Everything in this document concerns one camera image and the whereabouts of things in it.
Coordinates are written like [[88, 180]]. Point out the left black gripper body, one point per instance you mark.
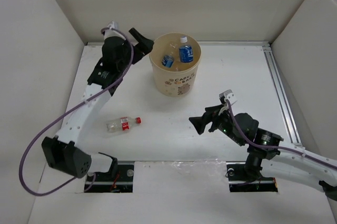
[[138, 54]]

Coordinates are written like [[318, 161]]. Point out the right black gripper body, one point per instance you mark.
[[222, 122]]

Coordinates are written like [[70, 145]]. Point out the small blue label bottle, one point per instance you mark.
[[167, 61]]

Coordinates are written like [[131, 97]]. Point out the beige capybara paper bin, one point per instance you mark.
[[178, 80]]

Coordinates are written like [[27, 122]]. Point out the large blue label bottle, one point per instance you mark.
[[185, 51]]

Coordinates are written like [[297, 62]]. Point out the red label cola bottle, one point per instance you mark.
[[122, 124]]

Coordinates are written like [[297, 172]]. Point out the clear plastic bottle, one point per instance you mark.
[[173, 49]]

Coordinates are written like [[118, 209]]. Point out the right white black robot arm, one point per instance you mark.
[[268, 156]]

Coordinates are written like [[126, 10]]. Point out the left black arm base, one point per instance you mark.
[[122, 182]]

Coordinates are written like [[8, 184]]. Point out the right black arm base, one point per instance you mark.
[[240, 181]]

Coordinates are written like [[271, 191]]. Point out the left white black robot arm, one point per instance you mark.
[[62, 151]]

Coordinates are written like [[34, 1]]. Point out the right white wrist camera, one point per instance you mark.
[[226, 96]]

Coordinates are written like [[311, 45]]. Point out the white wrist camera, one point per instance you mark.
[[110, 30], [226, 96]]

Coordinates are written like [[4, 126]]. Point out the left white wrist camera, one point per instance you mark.
[[110, 30]]

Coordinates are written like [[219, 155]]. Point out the aluminium rail frame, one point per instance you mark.
[[165, 132]]

